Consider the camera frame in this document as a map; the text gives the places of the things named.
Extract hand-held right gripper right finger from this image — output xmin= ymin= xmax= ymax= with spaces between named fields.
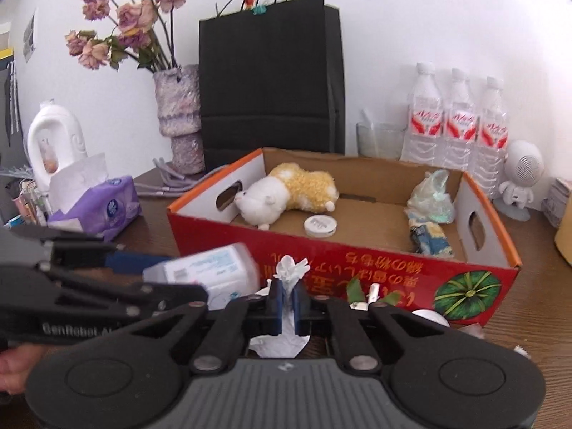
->
xmin=292 ymin=282 xmax=474 ymax=373

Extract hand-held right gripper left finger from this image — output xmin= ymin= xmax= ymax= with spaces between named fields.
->
xmin=100 ymin=282 xmax=285 ymax=374

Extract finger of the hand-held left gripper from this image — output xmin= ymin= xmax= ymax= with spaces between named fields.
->
xmin=45 ymin=239 xmax=176 ymax=275
xmin=40 ymin=272 xmax=210 ymax=316

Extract white tissue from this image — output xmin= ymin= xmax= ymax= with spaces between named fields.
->
xmin=248 ymin=255 xmax=311 ymax=359

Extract white printed wipes pack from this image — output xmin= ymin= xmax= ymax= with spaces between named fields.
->
xmin=142 ymin=242 xmax=261 ymax=310

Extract artificial strawberry with leaves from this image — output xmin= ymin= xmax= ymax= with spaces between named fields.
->
xmin=346 ymin=277 xmax=403 ymax=311

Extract red cardboard box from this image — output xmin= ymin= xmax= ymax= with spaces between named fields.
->
xmin=167 ymin=147 xmax=523 ymax=327

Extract person's left hand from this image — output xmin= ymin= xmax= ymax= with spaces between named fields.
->
xmin=0 ymin=347 xmax=45 ymax=396

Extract purple tissue pack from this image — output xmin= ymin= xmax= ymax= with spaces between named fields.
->
xmin=47 ymin=152 xmax=144 ymax=242

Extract small white round lid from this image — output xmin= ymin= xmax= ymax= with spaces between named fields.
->
xmin=304 ymin=215 xmax=336 ymax=237

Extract white and yellow plush toy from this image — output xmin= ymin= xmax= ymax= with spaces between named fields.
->
xmin=233 ymin=162 xmax=340 ymax=231

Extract colourful stationery bundle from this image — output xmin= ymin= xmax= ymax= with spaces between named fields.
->
xmin=13 ymin=179 xmax=50 ymax=226

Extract white round object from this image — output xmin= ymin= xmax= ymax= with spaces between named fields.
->
xmin=411 ymin=308 xmax=450 ymax=328

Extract blue and yellow snack packet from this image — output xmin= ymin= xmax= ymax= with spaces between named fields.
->
xmin=409 ymin=219 xmax=454 ymax=257

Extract white plastic bottle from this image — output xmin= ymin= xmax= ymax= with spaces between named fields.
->
xmin=27 ymin=99 xmax=88 ymax=193

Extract crumpled pale green plastic bag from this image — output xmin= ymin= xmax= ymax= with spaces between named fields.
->
xmin=406 ymin=170 xmax=455 ymax=224

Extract wrapped pale purple vase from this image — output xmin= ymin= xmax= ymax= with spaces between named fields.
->
xmin=153 ymin=63 xmax=206 ymax=175

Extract clear glass cup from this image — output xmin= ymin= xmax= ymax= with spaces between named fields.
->
xmin=356 ymin=120 xmax=407 ymax=161

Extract clear straw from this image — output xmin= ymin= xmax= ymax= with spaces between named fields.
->
xmin=361 ymin=108 xmax=380 ymax=153

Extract clear water bottle red label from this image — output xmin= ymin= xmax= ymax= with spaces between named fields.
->
xmin=474 ymin=76 xmax=511 ymax=197
xmin=440 ymin=68 xmax=480 ymax=173
xmin=402 ymin=63 xmax=444 ymax=166

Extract black paper bag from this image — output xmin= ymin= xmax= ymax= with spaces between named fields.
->
xmin=199 ymin=0 xmax=347 ymax=173

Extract dried pink flowers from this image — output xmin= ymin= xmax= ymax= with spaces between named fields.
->
xmin=65 ymin=0 xmax=188 ymax=72

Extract white robot-shaped speaker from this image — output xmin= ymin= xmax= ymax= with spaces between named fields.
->
xmin=492 ymin=140 xmax=545 ymax=222

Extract yellow cylindrical object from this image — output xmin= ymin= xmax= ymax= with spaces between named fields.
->
xmin=554 ymin=221 xmax=572 ymax=264

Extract white patterned box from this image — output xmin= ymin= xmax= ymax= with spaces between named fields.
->
xmin=541 ymin=178 xmax=572 ymax=228

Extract pale purple cable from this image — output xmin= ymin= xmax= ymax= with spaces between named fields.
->
xmin=134 ymin=156 xmax=224 ymax=197

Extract grey wall paper sheet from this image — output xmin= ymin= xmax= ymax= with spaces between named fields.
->
xmin=22 ymin=9 xmax=37 ymax=63

